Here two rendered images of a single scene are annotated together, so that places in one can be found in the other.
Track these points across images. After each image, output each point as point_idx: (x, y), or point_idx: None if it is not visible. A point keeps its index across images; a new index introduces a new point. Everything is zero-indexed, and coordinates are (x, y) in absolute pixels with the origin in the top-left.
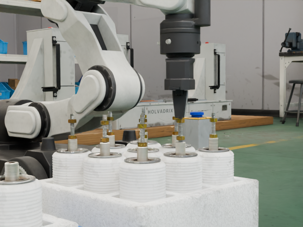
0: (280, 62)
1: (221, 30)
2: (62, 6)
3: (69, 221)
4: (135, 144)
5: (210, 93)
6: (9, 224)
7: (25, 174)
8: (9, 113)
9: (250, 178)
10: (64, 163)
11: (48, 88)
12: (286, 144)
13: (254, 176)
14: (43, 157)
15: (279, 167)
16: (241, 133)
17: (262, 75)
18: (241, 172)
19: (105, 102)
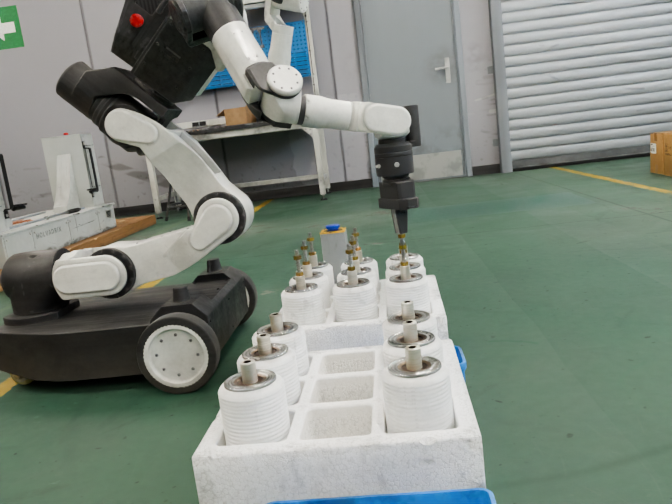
0: None
1: (38, 112)
2: (151, 126)
3: (442, 340)
4: (314, 268)
5: (87, 199)
6: None
7: (401, 311)
8: (62, 270)
9: (281, 283)
10: (310, 302)
11: None
12: (229, 243)
13: (282, 281)
14: (194, 308)
15: (282, 267)
16: None
17: (109, 166)
18: (260, 280)
19: (236, 232)
